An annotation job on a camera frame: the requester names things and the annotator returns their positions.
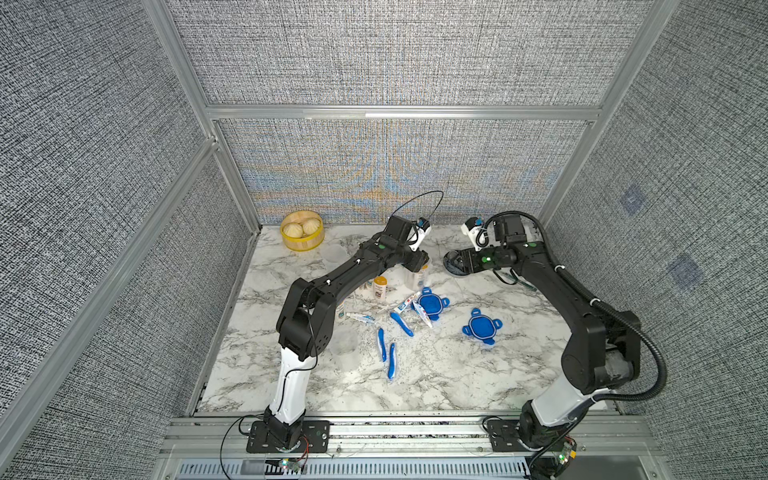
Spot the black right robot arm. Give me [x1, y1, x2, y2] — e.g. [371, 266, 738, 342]
[443, 210, 669, 455]

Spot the blue lid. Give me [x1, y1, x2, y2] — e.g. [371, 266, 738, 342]
[418, 287, 450, 322]
[461, 308, 503, 347]

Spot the aluminium front rail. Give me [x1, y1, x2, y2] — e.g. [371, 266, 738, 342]
[150, 411, 673, 479]

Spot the left cream dumpling bun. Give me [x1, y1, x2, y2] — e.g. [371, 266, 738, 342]
[282, 222, 304, 239]

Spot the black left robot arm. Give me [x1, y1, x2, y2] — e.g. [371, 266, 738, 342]
[263, 215, 431, 448]

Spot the orange cap bottle three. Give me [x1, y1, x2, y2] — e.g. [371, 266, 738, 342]
[373, 276, 388, 302]

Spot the toothpaste tube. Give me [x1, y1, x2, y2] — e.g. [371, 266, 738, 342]
[392, 292, 421, 315]
[346, 313, 375, 325]
[412, 301, 433, 329]

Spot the right cream dumpling bun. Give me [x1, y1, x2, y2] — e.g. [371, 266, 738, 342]
[301, 218, 322, 237]

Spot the clear plastic container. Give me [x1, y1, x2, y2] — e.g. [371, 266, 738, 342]
[404, 264, 429, 291]

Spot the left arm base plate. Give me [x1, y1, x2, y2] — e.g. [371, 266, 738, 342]
[245, 420, 331, 455]

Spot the yellow bamboo steamer basket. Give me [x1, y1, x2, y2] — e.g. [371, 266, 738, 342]
[280, 210, 325, 252]

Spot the cream dumpling bun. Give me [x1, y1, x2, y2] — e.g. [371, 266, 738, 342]
[301, 218, 322, 237]
[282, 222, 304, 239]

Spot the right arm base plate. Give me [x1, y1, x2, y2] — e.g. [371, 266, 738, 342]
[481, 416, 575, 453]

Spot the green handled utensil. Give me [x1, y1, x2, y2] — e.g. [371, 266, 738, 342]
[509, 273, 538, 292]

